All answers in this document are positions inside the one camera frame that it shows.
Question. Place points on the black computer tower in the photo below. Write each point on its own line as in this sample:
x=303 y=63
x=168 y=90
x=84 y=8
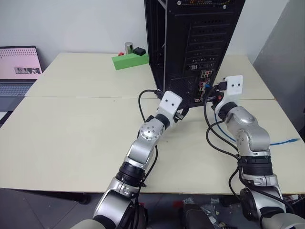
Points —
x=209 y=35

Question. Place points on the green rectangular box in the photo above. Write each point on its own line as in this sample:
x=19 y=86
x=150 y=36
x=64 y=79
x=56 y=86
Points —
x=129 y=61

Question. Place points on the silver metal cylinder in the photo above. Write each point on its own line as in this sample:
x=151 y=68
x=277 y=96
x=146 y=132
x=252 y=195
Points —
x=129 y=48

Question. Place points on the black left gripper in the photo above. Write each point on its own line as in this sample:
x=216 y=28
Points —
x=179 y=116

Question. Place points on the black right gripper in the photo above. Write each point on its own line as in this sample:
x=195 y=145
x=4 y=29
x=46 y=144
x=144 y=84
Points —
x=215 y=99

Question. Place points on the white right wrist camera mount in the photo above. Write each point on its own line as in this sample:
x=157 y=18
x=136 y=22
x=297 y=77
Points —
x=234 y=86

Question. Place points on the open grey laptop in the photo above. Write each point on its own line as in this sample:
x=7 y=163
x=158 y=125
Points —
x=16 y=71

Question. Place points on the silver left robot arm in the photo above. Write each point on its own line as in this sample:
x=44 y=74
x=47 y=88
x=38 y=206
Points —
x=143 y=148

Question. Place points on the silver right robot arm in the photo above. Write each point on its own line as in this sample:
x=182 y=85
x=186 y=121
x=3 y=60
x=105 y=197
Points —
x=250 y=133

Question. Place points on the small black box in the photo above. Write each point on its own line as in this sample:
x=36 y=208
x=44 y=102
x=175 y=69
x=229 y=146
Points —
x=139 y=51

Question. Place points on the dark rounded shape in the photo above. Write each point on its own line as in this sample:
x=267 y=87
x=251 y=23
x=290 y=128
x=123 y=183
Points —
x=197 y=217

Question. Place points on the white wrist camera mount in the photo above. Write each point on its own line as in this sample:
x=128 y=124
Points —
x=234 y=86
x=169 y=101

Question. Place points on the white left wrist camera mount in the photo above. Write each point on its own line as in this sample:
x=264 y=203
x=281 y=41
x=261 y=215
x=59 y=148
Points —
x=169 y=101

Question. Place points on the black table base bar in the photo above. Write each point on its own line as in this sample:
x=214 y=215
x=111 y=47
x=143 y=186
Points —
x=47 y=194

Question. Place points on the grey partition panel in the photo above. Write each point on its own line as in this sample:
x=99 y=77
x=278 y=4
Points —
x=281 y=59

